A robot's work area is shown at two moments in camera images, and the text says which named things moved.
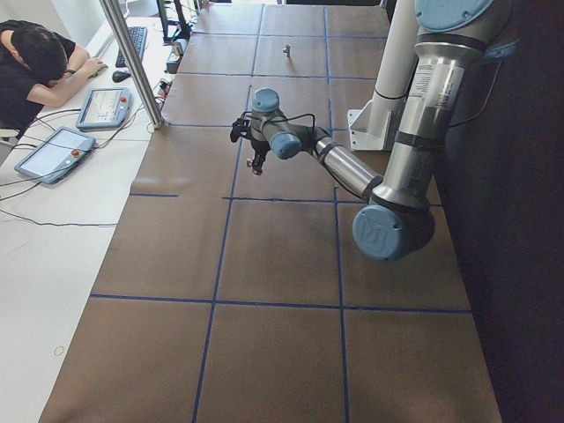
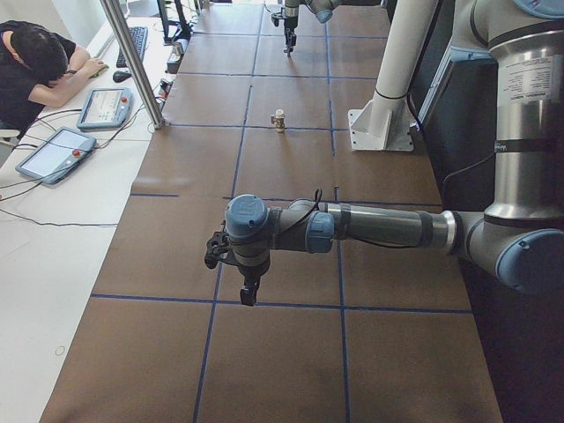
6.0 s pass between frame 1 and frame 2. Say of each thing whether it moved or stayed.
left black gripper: moved
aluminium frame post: stayed
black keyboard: stayed
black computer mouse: stayed
